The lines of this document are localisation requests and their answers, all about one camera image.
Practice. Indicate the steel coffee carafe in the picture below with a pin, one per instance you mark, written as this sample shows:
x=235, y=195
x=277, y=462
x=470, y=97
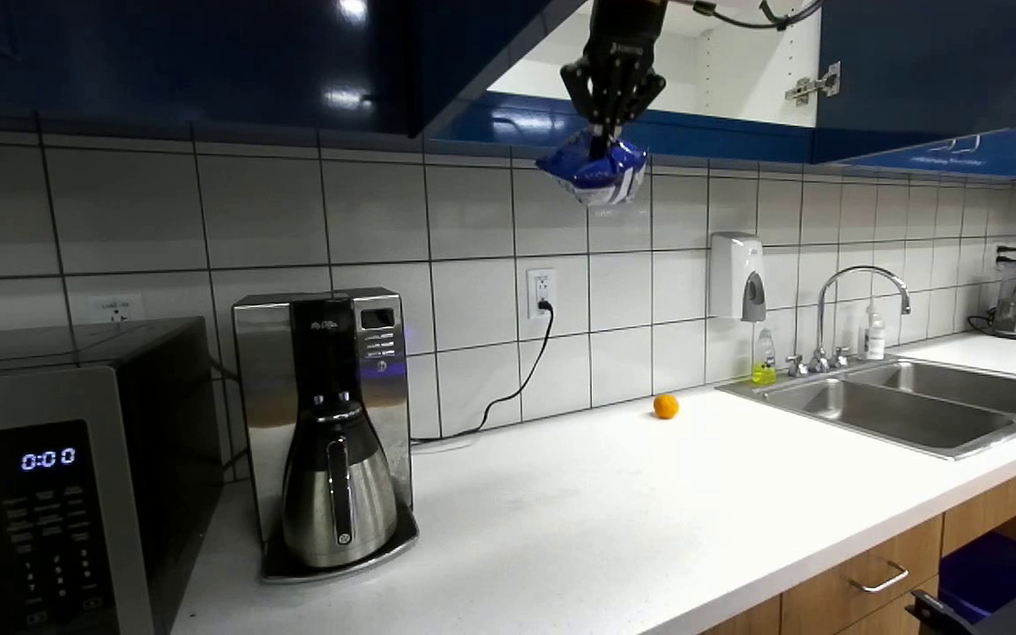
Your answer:
x=336, y=494

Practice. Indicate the white soap dispenser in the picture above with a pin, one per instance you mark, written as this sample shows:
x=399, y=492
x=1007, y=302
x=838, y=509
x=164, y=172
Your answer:
x=735, y=277

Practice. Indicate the black coffee maker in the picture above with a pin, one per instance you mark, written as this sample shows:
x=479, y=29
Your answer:
x=327, y=407

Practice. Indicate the wooden drawer with handle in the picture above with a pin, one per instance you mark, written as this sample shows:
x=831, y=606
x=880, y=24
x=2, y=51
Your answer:
x=868, y=593

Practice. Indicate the white wall outlet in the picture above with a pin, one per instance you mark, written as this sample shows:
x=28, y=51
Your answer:
x=542, y=292

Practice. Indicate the blue upper cabinet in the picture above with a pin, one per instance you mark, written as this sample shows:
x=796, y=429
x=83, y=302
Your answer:
x=860, y=82

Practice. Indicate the stainless steel sink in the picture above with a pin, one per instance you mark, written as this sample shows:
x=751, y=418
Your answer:
x=927, y=407

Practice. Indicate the black microwave oven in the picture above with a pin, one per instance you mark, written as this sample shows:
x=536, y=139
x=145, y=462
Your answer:
x=106, y=476

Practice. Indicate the yellow dish soap bottle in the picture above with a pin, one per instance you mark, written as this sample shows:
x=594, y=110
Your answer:
x=764, y=370

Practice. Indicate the orange fruit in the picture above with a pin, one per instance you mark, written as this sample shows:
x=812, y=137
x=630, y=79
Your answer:
x=665, y=407

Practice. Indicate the chrome sink faucet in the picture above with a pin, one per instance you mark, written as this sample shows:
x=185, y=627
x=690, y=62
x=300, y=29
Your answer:
x=832, y=345

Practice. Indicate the blue chips bag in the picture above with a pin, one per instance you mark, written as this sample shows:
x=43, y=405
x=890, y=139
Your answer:
x=599, y=176

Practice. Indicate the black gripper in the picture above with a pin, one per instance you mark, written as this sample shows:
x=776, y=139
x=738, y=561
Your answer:
x=616, y=65

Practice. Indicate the blue bin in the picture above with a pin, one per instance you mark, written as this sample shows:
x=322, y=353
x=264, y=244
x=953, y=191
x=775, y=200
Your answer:
x=978, y=578

